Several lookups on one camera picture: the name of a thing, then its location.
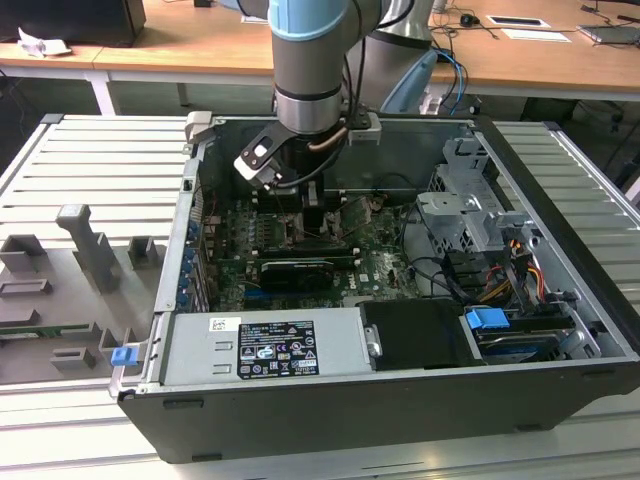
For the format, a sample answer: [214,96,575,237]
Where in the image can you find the thin metal locking lever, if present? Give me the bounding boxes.
[271,188,292,244]

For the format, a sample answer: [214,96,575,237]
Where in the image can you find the grey case latch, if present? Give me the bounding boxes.
[183,110,217,147]

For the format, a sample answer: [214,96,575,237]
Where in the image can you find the black graphics card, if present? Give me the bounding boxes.
[257,258,339,295]

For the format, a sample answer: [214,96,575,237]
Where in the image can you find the green motherboard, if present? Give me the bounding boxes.
[199,188,454,310]

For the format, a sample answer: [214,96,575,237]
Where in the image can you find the silver perforated drive cage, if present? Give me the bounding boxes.
[413,135,544,257]

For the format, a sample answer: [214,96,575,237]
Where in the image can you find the wooden desk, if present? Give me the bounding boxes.
[92,0,281,109]
[427,0,640,104]
[0,40,109,117]

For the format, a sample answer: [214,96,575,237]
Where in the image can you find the grey power supply unit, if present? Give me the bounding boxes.
[160,305,377,387]

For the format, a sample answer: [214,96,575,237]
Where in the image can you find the grey parts rack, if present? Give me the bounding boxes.
[0,202,170,387]

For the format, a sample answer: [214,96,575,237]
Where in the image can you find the hard disk in blue carrier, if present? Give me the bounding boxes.
[462,306,566,366]

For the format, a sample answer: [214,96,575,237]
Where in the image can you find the black and grey PC case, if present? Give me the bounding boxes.
[108,110,640,466]

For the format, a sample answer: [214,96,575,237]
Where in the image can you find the blue plastic latch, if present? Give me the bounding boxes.
[109,345,140,370]

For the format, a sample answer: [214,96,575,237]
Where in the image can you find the black computer tower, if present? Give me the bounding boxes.
[0,0,148,50]

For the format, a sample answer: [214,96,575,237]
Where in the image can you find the crumpled white paper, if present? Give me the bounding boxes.
[17,26,72,60]

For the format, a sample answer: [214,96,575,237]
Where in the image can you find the green RAM stick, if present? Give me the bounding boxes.
[0,323,96,341]

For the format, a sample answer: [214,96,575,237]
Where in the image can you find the grey laptop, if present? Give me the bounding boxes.
[577,22,640,50]

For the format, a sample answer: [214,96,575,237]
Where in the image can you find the copper coloured cable connector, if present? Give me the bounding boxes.
[306,126,347,153]

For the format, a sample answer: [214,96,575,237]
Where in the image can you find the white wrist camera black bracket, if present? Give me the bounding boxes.
[232,121,297,192]

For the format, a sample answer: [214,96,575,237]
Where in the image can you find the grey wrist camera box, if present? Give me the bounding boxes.
[347,112,384,147]

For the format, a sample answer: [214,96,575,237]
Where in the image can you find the coloured power wire bundle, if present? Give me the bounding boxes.
[479,238,549,304]

